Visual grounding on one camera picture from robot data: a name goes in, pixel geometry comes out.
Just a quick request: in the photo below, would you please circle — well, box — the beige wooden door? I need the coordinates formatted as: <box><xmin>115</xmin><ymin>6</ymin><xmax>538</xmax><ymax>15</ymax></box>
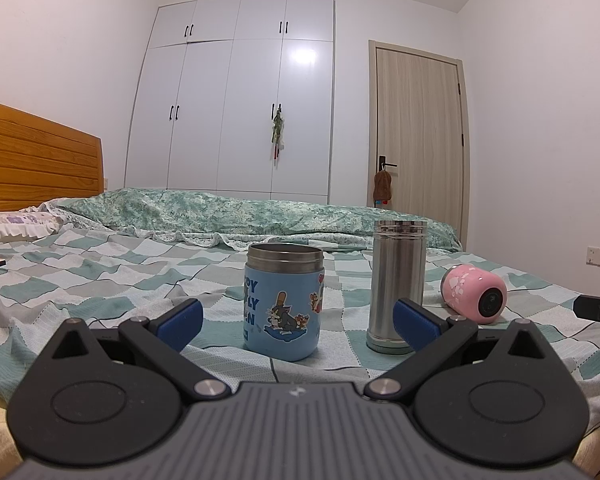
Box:
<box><xmin>366</xmin><ymin>40</ymin><xmax>470</xmax><ymax>244</ymax></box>

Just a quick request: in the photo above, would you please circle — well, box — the floral ruffled pillow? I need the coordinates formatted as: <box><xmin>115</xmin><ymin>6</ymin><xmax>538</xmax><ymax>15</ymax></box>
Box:
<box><xmin>0</xmin><ymin>211</ymin><xmax>62</xmax><ymax>243</ymax></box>

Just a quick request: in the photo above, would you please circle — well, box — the blue cartoon steel cup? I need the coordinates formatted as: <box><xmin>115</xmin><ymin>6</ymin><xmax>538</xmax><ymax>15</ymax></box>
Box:
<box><xmin>244</xmin><ymin>243</ymin><xmax>325</xmax><ymax>362</ymax></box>

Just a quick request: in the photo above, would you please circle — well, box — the white built-in wardrobe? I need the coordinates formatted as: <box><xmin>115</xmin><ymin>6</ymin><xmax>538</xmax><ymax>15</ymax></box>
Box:
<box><xmin>124</xmin><ymin>0</ymin><xmax>335</xmax><ymax>204</ymax></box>

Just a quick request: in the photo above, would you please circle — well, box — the pink paw-print steel cup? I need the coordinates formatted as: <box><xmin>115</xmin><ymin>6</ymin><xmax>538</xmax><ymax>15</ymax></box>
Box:
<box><xmin>440</xmin><ymin>264</ymin><xmax>507</xmax><ymax>324</ymax></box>

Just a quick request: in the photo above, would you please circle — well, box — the green floral quilt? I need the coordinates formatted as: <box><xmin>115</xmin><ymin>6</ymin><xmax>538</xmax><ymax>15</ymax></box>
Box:
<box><xmin>38</xmin><ymin>188</ymin><xmax>463</xmax><ymax>252</ymax></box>

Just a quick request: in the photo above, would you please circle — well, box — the green checkered bed sheet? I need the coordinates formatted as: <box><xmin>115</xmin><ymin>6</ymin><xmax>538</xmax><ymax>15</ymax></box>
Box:
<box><xmin>0</xmin><ymin>229</ymin><xmax>600</xmax><ymax>425</ymax></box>

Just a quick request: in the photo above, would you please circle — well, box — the green hanging ornament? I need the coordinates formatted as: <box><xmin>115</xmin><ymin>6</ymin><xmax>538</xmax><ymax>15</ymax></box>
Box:
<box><xmin>272</xmin><ymin>105</ymin><xmax>284</xmax><ymax>162</ymax></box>

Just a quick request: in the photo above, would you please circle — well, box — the orange wooden headboard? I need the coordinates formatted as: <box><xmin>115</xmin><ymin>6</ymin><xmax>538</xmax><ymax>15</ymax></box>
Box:
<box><xmin>0</xmin><ymin>104</ymin><xmax>105</xmax><ymax>211</ymax></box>

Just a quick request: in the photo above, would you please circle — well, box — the plain stainless steel cup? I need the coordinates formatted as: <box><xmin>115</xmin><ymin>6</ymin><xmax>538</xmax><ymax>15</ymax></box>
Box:
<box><xmin>366</xmin><ymin>220</ymin><xmax>427</xmax><ymax>354</ymax></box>

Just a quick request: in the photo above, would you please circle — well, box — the black door handle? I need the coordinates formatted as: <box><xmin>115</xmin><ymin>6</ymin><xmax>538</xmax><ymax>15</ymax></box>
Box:
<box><xmin>378</xmin><ymin>155</ymin><xmax>396</xmax><ymax>171</ymax></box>

